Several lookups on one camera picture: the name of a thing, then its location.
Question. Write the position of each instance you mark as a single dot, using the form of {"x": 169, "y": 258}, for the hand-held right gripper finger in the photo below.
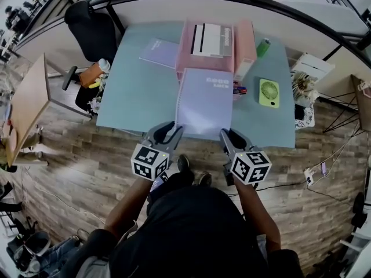
{"x": 240, "y": 142}
{"x": 227, "y": 143}

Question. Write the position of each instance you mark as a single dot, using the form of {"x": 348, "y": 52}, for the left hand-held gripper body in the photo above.
{"x": 149, "y": 162}

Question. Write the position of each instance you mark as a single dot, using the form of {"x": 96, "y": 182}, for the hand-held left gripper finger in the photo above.
{"x": 159, "y": 133}
{"x": 174, "y": 140}

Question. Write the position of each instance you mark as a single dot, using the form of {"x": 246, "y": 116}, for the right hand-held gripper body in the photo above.
{"x": 250, "y": 168}

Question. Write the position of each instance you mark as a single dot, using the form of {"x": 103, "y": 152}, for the large purple spiral notebook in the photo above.
{"x": 203, "y": 103}

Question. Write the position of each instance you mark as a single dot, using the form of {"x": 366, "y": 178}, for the small purple notebook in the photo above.
{"x": 159, "y": 52}

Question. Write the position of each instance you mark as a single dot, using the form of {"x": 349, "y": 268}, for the pink paper tray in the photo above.
{"x": 185, "y": 54}

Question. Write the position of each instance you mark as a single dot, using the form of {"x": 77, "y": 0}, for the person's right forearm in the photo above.
{"x": 258, "y": 213}

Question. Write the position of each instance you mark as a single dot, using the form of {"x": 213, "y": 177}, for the person's left forearm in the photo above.
{"x": 127, "y": 204}

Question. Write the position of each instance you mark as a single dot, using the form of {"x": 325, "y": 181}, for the black device with screen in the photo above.
{"x": 158, "y": 182}

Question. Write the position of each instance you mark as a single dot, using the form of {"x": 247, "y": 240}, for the person's left shoe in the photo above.
{"x": 183, "y": 164}

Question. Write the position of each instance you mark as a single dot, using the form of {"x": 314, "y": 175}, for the person's shoe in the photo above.
{"x": 183, "y": 164}
{"x": 205, "y": 179}

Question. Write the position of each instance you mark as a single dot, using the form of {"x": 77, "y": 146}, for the person's right shoe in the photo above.
{"x": 205, "y": 179}

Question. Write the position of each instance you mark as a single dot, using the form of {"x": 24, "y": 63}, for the bundle of coloured pens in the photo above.
{"x": 240, "y": 90}

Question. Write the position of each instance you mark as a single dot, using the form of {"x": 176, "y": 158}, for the green portable fan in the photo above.
{"x": 269, "y": 93}

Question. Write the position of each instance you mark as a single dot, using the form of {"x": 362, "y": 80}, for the white power strip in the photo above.
{"x": 309, "y": 177}

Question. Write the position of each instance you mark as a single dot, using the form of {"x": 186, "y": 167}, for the white artificial flowers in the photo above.
{"x": 95, "y": 104}

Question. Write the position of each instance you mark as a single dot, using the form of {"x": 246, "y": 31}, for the black white patterned container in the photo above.
{"x": 307, "y": 117}

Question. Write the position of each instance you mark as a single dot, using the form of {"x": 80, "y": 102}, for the smartphone on floor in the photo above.
{"x": 324, "y": 168}

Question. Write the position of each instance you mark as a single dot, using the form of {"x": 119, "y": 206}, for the yellow banana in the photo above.
{"x": 93, "y": 85}

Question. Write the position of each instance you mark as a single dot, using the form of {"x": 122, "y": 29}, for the dried flower bouquet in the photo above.
{"x": 303, "y": 88}

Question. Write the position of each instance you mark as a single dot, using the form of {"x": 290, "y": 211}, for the person's torso in black shirt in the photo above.
{"x": 191, "y": 233}

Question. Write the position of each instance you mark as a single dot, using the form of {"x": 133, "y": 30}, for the white plastic bottle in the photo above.
{"x": 103, "y": 65}

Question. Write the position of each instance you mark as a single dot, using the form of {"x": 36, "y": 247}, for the orange cardboard box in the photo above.
{"x": 90, "y": 75}

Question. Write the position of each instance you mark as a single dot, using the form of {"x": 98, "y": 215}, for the green bottle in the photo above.
{"x": 263, "y": 48}

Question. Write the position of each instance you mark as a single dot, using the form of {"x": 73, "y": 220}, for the pink file box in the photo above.
{"x": 246, "y": 45}

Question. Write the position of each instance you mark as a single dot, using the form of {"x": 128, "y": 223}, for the white grey striped book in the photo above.
{"x": 208, "y": 39}

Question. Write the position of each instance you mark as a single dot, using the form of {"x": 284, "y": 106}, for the black office chair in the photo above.
{"x": 92, "y": 36}

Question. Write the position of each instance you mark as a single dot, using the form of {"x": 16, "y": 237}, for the dark wooden side table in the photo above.
{"x": 363, "y": 103}

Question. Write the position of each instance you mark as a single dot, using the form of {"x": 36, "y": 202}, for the light wooden table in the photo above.
{"x": 26, "y": 106}

